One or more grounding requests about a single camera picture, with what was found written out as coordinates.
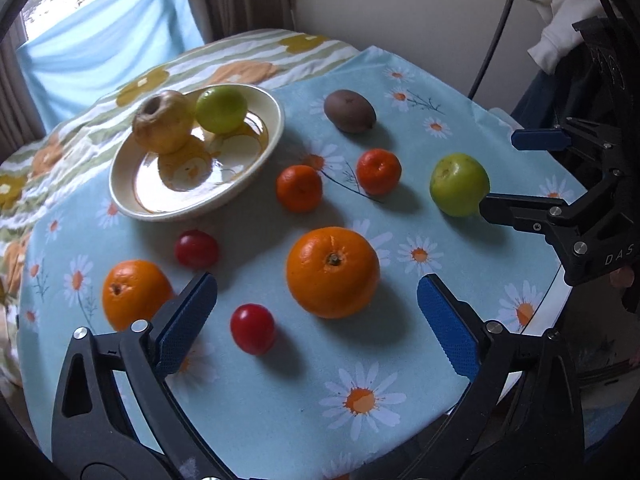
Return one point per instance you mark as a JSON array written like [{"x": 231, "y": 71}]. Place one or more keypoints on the dark blue cloth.
[{"x": 537, "y": 100}]

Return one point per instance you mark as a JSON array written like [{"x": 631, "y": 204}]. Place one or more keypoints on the mandarin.
[
  {"x": 300, "y": 187},
  {"x": 379, "y": 172}
]

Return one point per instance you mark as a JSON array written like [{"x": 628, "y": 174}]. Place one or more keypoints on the white garment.
[{"x": 555, "y": 15}]

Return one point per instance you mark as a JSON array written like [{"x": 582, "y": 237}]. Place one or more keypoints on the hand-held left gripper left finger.
[{"x": 185, "y": 320}]

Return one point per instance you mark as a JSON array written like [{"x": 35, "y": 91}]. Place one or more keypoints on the light blue curtain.
[{"x": 110, "y": 50}]

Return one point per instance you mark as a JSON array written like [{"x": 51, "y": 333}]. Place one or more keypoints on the person's right hand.
[{"x": 622, "y": 276}]

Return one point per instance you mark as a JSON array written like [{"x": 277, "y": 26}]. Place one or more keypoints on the brown kiwi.
[{"x": 350, "y": 110}]

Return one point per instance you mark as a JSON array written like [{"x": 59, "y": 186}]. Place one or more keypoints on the striped floral blanket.
[{"x": 75, "y": 125}]

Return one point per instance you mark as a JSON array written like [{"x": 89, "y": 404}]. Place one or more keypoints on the green apple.
[
  {"x": 222, "y": 110},
  {"x": 457, "y": 185}
]

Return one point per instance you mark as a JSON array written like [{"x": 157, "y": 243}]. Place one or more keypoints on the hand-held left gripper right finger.
[{"x": 450, "y": 325}]

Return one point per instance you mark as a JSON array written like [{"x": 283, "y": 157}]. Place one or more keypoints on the brownish yellow apple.
[{"x": 165, "y": 130}]

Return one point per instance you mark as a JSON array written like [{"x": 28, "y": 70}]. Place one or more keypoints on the cream ceramic bowl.
[{"x": 150, "y": 180}]

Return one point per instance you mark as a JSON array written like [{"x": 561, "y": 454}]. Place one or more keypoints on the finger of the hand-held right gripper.
[
  {"x": 520, "y": 212},
  {"x": 537, "y": 140}
]

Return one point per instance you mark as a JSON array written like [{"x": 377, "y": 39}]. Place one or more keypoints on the orange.
[
  {"x": 130, "y": 295},
  {"x": 330, "y": 280}
]

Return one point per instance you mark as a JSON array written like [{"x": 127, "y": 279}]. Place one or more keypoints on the light blue daisy tablecloth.
[{"x": 310, "y": 400}]

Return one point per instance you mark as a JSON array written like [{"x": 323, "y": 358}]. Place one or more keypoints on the red tomato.
[
  {"x": 252, "y": 330},
  {"x": 196, "y": 250}
]

